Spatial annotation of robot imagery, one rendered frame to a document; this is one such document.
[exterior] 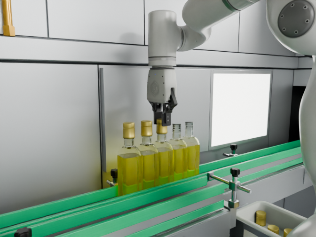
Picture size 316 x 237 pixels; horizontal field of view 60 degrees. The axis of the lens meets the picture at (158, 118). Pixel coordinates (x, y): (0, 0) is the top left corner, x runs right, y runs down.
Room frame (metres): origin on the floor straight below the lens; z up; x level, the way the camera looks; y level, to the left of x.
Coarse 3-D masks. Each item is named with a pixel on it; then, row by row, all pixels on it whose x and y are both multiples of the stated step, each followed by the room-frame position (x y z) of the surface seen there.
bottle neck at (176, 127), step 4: (172, 124) 0.87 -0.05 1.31; (176, 124) 0.86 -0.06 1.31; (180, 124) 0.86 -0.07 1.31; (172, 128) 0.87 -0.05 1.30; (176, 128) 0.86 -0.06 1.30; (180, 128) 0.86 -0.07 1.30; (172, 132) 0.87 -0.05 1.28; (176, 132) 0.86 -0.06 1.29; (180, 132) 0.86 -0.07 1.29; (172, 136) 0.87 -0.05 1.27; (176, 136) 0.86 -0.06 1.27; (180, 136) 0.86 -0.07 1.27
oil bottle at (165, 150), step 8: (160, 144) 0.81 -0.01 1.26; (168, 144) 0.82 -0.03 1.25; (160, 152) 0.80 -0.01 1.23; (168, 152) 0.82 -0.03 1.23; (160, 160) 0.80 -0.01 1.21; (168, 160) 0.82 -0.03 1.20; (160, 168) 0.80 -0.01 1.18; (168, 168) 0.82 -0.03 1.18; (160, 176) 0.80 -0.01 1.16; (168, 176) 0.82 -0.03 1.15; (160, 184) 0.80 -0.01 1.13
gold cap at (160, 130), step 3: (159, 120) 0.82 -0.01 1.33; (159, 123) 0.82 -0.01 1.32; (159, 126) 0.82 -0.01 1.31; (162, 126) 0.82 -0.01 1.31; (165, 126) 0.83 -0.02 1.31; (159, 129) 0.82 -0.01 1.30; (162, 129) 0.82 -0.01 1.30; (165, 129) 0.83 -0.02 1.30; (156, 132) 0.84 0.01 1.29; (159, 132) 0.82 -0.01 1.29; (162, 132) 0.82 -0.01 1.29; (165, 132) 0.82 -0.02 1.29
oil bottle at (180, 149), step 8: (176, 144) 0.84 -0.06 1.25; (184, 144) 0.86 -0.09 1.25; (176, 152) 0.84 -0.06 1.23; (184, 152) 0.85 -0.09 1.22; (176, 160) 0.84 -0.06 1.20; (184, 160) 0.85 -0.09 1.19; (176, 168) 0.84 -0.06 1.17; (184, 168) 0.85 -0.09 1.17; (176, 176) 0.84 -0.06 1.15; (184, 176) 0.85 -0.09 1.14
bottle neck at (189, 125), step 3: (186, 123) 0.90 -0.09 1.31; (189, 123) 0.89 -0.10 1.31; (192, 123) 0.90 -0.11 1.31; (186, 126) 0.90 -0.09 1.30; (189, 126) 0.89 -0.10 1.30; (192, 126) 0.90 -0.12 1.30; (186, 129) 0.90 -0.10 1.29; (189, 129) 0.89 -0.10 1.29; (192, 129) 0.90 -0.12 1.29; (186, 132) 0.90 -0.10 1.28; (189, 132) 0.89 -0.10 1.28; (192, 132) 0.90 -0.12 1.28; (186, 135) 0.90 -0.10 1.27; (189, 135) 0.89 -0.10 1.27; (192, 135) 0.90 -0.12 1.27
